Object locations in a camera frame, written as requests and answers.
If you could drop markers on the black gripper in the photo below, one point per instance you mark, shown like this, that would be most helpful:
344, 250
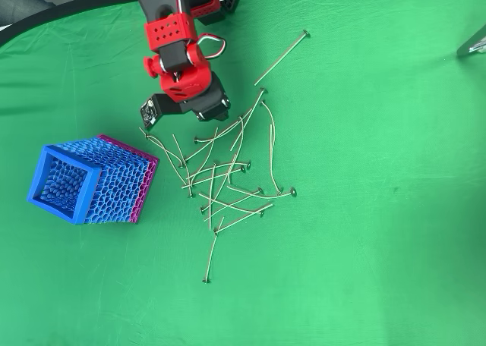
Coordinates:
213, 104

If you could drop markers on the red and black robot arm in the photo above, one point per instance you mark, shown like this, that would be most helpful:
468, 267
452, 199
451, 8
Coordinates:
171, 38

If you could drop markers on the blue purple mesh basket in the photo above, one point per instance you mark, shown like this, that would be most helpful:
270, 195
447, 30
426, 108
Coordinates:
87, 194

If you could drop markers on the green cloth with black rim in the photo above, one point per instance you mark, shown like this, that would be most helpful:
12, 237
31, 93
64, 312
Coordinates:
341, 209

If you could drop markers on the grey trouser leg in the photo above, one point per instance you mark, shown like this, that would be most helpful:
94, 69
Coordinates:
23, 0

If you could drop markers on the silver metal stand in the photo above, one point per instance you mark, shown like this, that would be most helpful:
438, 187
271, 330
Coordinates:
472, 44

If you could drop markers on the small camera on black bracket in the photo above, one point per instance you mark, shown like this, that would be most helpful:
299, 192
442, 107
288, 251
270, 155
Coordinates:
149, 112

